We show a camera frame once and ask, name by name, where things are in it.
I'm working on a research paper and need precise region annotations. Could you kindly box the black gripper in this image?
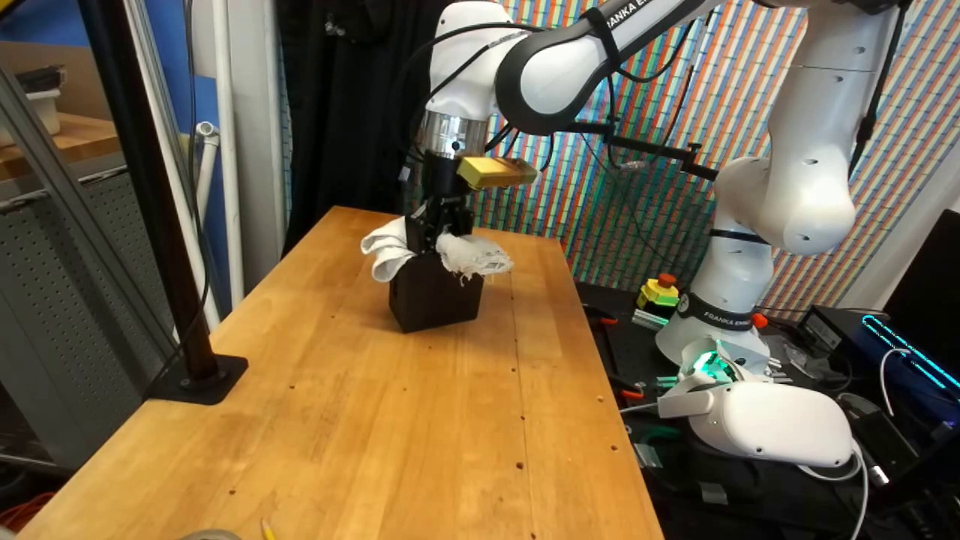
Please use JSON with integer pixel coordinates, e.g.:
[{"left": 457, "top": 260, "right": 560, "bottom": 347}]
[{"left": 407, "top": 153, "right": 475, "bottom": 240}]

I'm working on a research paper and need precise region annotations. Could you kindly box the white cloth towel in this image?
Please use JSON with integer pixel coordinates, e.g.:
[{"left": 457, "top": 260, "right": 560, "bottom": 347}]
[{"left": 360, "top": 219, "right": 514, "bottom": 283}]

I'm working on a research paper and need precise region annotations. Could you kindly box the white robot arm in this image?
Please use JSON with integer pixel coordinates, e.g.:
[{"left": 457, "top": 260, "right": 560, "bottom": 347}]
[{"left": 426, "top": 0, "right": 906, "bottom": 365}]

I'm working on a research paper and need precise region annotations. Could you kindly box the black perforated plastic basket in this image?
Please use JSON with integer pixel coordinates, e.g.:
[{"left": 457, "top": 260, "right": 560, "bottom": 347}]
[{"left": 390, "top": 255, "right": 484, "bottom": 334}]

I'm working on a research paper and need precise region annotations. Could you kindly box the red yellow emergency stop button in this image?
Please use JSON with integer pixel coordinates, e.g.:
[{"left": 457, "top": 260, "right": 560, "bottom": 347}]
[{"left": 637, "top": 273, "right": 682, "bottom": 319}]

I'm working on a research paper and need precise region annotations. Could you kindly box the black vertical pole stand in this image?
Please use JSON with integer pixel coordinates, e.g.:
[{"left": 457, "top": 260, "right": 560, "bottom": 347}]
[{"left": 78, "top": 0, "right": 245, "bottom": 405}]

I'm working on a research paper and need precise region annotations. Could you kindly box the white VR headset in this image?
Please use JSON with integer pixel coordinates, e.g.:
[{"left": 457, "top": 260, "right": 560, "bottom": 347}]
[{"left": 658, "top": 339, "right": 857, "bottom": 468}]

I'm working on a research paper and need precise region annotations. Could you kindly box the blue black case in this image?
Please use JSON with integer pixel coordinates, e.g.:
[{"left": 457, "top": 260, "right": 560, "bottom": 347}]
[{"left": 857, "top": 313, "right": 960, "bottom": 433}]

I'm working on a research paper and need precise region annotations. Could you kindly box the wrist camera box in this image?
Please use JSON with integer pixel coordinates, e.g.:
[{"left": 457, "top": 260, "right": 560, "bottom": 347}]
[{"left": 457, "top": 157, "right": 537, "bottom": 193}]

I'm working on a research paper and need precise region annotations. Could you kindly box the grey metal frame post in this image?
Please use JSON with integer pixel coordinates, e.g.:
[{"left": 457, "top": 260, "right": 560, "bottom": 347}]
[{"left": 0, "top": 69, "right": 183, "bottom": 391}]

